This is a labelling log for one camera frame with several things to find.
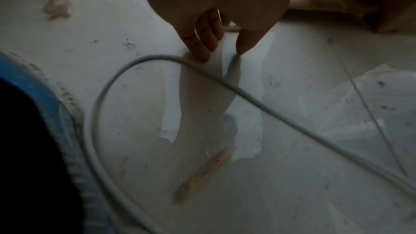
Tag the small tan floor scrap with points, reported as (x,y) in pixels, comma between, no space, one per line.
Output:
(201,176)

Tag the person's left blue shoe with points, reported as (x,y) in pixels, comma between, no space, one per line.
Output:
(65,125)

